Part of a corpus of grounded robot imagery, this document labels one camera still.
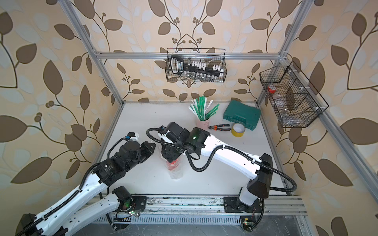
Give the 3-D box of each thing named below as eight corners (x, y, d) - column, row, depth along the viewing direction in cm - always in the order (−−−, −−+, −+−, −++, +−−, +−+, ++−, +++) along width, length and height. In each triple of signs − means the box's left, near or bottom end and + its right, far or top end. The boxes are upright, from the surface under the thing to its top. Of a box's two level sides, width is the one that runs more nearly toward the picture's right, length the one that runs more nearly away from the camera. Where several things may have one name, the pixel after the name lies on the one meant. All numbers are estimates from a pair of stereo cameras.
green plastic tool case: (221, 117, 111) (222, 114, 108) (231, 101, 123) (232, 98, 120) (252, 131, 103) (254, 128, 100) (261, 113, 114) (262, 109, 111)
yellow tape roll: (232, 137, 102) (233, 135, 99) (230, 125, 108) (230, 123, 106) (245, 137, 102) (247, 135, 99) (242, 125, 108) (243, 123, 106)
